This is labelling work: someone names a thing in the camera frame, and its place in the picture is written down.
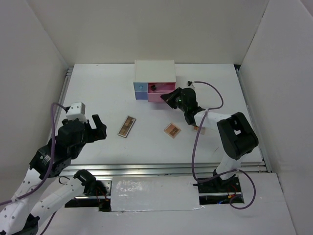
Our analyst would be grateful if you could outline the pink drawer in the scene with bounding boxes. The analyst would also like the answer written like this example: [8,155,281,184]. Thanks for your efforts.
[148,82,176,103]

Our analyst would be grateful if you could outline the purple bottom drawer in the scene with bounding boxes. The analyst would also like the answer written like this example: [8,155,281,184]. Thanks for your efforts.
[135,91,148,100]

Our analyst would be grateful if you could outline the light blue small drawer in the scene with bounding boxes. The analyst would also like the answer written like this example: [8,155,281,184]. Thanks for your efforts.
[133,82,148,92]

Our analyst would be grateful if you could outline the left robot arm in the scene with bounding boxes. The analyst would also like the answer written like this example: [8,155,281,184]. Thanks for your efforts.
[0,115,107,235]

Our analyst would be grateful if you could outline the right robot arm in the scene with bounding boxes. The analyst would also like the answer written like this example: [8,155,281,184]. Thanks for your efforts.
[161,87,259,192]

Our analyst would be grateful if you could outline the white drawer cabinet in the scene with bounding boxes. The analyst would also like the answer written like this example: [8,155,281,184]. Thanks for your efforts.
[133,60,177,101]

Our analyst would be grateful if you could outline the square peach eyeshadow palette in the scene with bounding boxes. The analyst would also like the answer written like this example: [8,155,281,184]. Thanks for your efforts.
[164,123,181,139]

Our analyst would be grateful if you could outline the long brown eyeshadow palette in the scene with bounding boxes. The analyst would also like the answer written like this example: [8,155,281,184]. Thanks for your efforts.
[117,116,136,138]

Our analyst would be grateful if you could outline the colourful small eyeshadow palette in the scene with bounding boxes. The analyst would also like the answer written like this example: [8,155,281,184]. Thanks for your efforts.
[193,127,205,135]

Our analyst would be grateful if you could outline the white taped cover plate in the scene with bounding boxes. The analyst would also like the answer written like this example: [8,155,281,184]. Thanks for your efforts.
[111,176,201,212]

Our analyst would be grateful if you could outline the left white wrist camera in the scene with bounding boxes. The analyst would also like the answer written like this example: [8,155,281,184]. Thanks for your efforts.
[66,102,87,123]

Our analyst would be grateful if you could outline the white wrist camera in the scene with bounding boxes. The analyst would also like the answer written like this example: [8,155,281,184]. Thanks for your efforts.
[187,81,194,88]
[66,102,87,123]

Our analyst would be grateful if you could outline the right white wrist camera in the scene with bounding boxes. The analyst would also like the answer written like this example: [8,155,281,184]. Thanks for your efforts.
[187,81,194,88]

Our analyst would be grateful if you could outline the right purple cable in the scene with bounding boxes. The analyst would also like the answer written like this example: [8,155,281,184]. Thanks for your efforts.
[192,80,257,210]

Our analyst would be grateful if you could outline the purple cable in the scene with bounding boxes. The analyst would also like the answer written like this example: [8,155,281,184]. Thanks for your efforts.
[0,102,71,235]
[192,80,257,210]

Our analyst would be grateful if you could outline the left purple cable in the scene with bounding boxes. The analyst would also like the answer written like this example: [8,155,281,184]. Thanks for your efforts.
[0,102,71,235]

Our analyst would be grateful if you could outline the aluminium front rail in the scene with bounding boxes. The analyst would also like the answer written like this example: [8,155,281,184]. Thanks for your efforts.
[60,162,267,177]

